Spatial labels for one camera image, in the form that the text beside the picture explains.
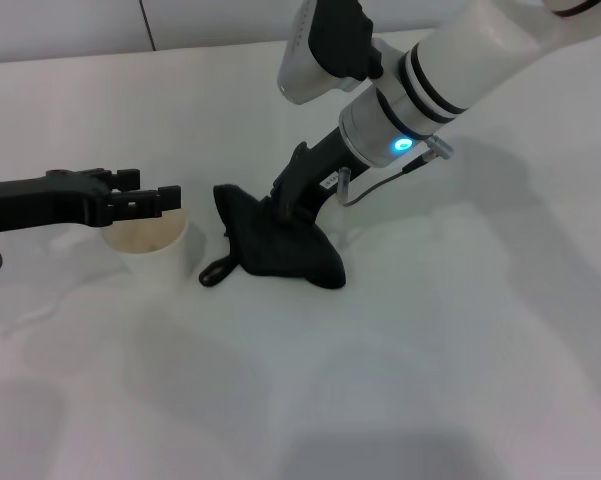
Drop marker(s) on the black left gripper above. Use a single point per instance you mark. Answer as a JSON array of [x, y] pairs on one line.
[[40, 200]]

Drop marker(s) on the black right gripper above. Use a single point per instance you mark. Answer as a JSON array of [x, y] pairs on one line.
[[325, 160]]

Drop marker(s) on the white paper cup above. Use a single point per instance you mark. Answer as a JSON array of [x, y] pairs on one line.
[[160, 260]]

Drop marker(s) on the dark blue rag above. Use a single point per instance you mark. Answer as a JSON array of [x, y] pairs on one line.
[[285, 245]]

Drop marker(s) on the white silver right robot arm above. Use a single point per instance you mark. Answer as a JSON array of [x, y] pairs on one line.
[[470, 60]]

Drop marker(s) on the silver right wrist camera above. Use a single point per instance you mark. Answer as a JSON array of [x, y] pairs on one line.
[[300, 65]]

